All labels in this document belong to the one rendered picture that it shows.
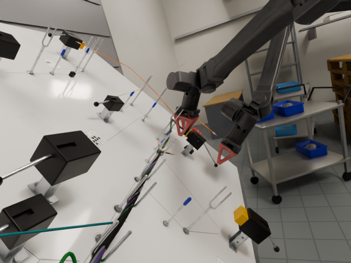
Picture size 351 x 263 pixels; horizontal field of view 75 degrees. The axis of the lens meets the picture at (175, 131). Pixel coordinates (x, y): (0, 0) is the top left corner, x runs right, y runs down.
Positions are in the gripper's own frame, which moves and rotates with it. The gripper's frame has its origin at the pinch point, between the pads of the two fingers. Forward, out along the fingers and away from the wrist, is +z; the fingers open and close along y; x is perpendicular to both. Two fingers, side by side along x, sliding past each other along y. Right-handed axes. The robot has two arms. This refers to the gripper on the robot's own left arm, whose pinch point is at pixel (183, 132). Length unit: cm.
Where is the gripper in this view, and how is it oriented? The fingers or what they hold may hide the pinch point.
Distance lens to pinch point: 82.8
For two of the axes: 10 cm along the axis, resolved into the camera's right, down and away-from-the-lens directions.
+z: -2.2, 9.5, 2.4
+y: -3.3, 1.6, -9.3
